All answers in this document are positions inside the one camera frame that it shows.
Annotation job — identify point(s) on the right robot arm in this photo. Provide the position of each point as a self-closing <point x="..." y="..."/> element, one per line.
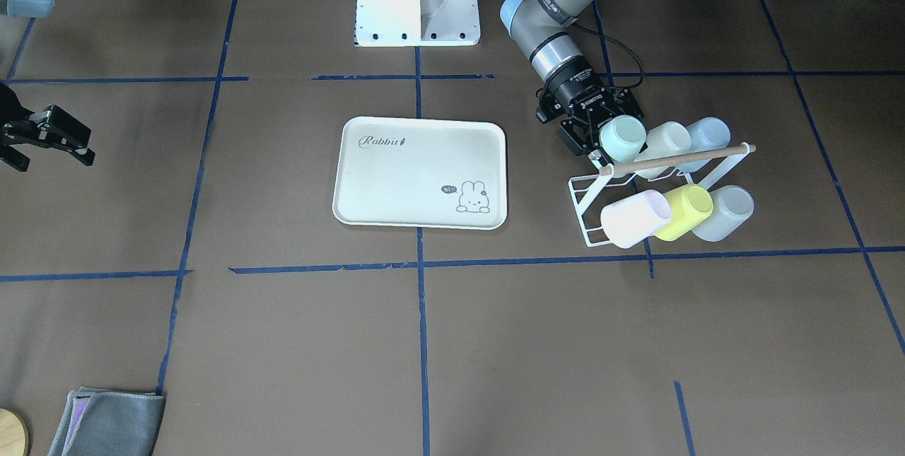
<point x="28" y="9"/>

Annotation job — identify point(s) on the beige cup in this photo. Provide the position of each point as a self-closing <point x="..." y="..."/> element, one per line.
<point x="668" y="139"/>

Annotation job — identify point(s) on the wooden mug tree stand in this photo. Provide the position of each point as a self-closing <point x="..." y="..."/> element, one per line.
<point x="15" y="439"/>

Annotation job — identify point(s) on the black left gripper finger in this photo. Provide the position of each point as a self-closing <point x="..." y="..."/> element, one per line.
<point x="599" y="158"/>

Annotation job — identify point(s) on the green cup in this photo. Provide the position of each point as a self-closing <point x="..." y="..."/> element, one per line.
<point x="622" y="138"/>

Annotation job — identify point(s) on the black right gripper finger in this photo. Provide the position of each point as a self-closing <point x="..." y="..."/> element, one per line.
<point x="59" y="130"/>
<point x="14" y="158"/>

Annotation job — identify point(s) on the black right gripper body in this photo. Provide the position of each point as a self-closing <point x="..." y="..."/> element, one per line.
<point x="49" y="127"/>

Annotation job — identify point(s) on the grey cup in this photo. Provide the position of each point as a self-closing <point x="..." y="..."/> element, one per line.
<point x="732" y="206"/>

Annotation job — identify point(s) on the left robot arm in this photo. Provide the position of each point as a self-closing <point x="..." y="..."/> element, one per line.
<point x="540" y="30"/>

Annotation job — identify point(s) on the blue cup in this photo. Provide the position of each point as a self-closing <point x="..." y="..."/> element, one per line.
<point x="708" y="133"/>

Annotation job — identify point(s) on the grey folded cloth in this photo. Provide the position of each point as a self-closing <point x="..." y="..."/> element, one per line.
<point x="99" y="421"/>

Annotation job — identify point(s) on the beige rabbit tray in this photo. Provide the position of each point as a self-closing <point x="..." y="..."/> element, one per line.
<point x="429" y="173"/>

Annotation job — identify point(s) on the pink cup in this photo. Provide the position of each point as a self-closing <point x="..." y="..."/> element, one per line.
<point x="633" y="219"/>

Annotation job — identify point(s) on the yellow cup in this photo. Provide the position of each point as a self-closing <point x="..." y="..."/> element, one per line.
<point x="690" y="205"/>

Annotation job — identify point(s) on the white wire cup rack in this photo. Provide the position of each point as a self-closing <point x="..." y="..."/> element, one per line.
<point x="584" y="190"/>

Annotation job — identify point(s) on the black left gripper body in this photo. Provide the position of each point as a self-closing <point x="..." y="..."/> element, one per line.
<point x="574" y="90"/>

